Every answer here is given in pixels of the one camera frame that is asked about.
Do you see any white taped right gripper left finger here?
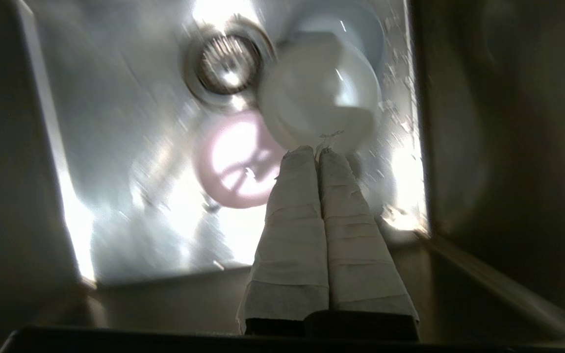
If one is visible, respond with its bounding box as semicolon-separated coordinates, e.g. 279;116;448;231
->
235;145;331;337

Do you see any pink bowl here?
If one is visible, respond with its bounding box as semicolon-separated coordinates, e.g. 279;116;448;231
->
193;110;288;209

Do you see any round metal drain strainer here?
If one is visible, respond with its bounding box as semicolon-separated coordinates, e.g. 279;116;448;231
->
182;20;276;106

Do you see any white bowl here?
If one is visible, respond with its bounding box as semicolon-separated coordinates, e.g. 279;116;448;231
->
257;31;382;154

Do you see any blue-grey bowl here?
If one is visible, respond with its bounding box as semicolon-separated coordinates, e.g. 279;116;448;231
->
275;0;387;65

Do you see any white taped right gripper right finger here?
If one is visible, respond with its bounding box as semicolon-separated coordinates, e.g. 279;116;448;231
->
318;148;420;324

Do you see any stainless steel sink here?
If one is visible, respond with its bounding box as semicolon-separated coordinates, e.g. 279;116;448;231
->
0;0;565;353

